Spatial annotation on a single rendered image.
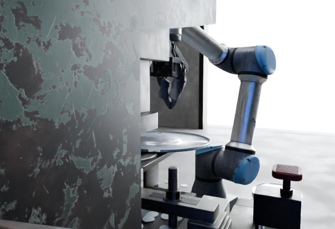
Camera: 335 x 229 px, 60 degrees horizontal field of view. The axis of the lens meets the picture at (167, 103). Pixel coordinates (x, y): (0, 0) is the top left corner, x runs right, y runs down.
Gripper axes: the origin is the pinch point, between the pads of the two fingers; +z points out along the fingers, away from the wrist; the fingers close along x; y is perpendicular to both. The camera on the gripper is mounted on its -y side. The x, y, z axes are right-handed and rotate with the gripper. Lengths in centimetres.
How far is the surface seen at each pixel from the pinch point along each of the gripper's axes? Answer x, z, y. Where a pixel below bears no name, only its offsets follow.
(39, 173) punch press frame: 21, -3, 66
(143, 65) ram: 8.3, -10.7, 31.0
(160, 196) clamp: 14.6, 11.7, 36.8
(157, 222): 13.7, 16.8, 36.2
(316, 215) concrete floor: 46, 88, -138
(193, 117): -149, 69, -420
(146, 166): 7.6, 9.6, 29.1
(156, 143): 2.4, 8.4, 14.9
